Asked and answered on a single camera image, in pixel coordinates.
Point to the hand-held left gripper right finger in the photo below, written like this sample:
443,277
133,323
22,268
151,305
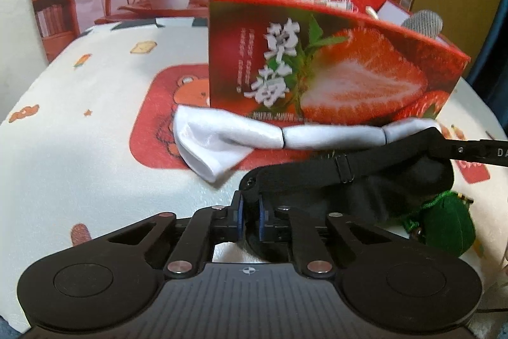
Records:
262,220

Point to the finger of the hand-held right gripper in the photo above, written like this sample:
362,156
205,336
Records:
456,149

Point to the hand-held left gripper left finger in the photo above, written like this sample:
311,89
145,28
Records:
238,218

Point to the black eye mask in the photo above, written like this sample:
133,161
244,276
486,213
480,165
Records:
397,184

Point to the red strawberry print box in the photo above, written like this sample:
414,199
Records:
357,65

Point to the grey knit sock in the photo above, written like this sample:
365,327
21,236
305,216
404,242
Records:
422,21

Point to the white satin cloth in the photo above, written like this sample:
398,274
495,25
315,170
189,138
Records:
206,140

